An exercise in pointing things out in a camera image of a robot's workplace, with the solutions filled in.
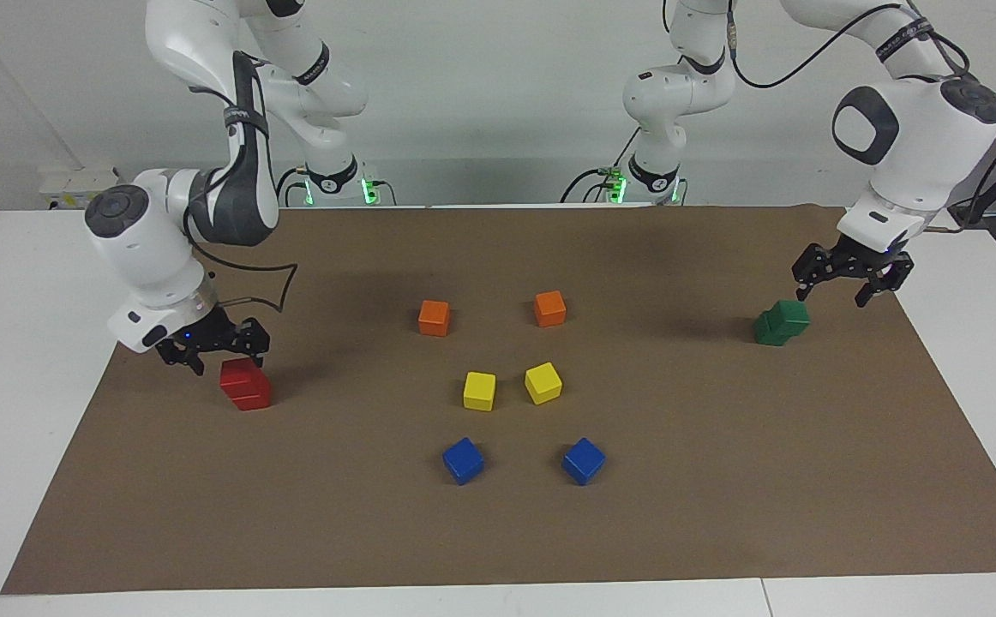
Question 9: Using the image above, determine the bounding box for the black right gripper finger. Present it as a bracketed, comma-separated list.
[207, 316, 273, 367]
[155, 330, 207, 377]

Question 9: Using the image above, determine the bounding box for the black base cable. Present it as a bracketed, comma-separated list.
[560, 127, 641, 205]
[273, 165, 310, 207]

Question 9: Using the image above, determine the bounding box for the orange wooden block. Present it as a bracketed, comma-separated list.
[533, 290, 568, 328]
[417, 299, 451, 338]

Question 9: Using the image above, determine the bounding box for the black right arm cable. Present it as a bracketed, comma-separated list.
[185, 51, 299, 314]

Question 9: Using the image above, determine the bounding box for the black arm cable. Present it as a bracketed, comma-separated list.
[185, 51, 299, 314]
[728, 0, 996, 225]

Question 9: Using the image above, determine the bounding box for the green wooden block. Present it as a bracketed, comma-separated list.
[753, 313, 795, 348]
[766, 298, 812, 333]

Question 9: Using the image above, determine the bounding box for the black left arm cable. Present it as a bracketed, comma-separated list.
[728, 0, 996, 225]

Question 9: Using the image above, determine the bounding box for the yellow wooden block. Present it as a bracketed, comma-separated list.
[524, 362, 564, 405]
[462, 370, 497, 412]

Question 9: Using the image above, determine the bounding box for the brown table mat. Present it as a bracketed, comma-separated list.
[1, 203, 996, 596]

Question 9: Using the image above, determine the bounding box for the blue wooden block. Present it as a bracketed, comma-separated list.
[561, 437, 608, 487]
[441, 436, 486, 486]

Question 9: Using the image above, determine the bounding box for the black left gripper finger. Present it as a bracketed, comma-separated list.
[790, 242, 846, 302]
[845, 244, 916, 309]

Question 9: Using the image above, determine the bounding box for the red wooden block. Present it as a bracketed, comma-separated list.
[219, 357, 264, 398]
[230, 381, 273, 412]

